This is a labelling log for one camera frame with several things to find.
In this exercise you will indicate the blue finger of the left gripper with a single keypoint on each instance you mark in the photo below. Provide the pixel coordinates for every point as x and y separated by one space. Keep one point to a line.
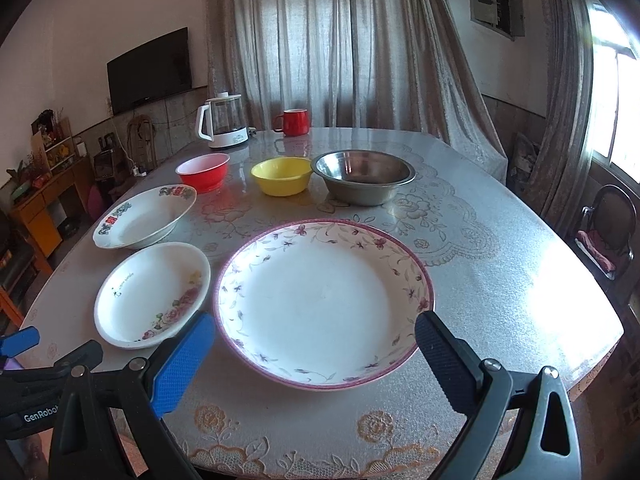
20 341

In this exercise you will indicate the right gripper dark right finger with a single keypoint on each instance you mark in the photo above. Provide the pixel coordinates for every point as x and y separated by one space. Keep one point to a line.
455 365

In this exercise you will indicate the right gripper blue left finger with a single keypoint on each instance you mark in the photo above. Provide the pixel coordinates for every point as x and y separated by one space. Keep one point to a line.
175 362

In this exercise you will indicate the white plate pink roses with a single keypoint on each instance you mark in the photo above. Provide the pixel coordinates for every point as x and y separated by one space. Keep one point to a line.
151 295

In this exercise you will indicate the large purple floral plate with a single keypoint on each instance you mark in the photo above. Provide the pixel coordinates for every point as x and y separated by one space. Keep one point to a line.
322 304

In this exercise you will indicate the white plate red characters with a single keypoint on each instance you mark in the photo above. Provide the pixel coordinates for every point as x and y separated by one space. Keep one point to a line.
144 219

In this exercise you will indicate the red plastic bowl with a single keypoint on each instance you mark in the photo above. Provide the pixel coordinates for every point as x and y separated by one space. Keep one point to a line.
205 173

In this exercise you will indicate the stainless steel bowl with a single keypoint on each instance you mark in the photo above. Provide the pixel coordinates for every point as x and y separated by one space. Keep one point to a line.
363 177

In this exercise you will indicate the yellow plastic bowl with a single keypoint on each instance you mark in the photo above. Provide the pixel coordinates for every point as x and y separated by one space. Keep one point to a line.
282 176

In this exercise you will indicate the orange wooden desk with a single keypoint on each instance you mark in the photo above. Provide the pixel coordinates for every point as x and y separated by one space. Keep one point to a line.
70 188

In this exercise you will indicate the pink bag on floor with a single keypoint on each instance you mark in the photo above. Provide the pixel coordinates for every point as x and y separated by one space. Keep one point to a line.
95 203

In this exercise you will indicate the small wooden shelf with items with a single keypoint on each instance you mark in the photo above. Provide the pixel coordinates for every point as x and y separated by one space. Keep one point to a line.
53 147

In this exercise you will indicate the dark wooden round-back chair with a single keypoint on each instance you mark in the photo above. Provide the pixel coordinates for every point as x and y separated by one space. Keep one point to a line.
604 232

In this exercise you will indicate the grey side window curtain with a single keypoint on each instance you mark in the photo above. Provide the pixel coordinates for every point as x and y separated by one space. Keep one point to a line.
560 173

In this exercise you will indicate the white glass electric kettle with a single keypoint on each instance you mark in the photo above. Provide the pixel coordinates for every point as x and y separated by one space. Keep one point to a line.
220 121

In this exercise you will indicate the red enamel mug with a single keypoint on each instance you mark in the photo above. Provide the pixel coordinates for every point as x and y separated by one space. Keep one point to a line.
293 122

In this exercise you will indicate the wooden chair by wall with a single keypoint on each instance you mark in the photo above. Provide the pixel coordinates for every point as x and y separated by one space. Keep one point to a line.
141 143

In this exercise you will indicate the black wall television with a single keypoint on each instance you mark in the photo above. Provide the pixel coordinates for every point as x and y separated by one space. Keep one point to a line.
155 70

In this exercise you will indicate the wall electrical panel box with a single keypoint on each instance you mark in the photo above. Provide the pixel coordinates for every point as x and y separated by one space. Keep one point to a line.
503 16

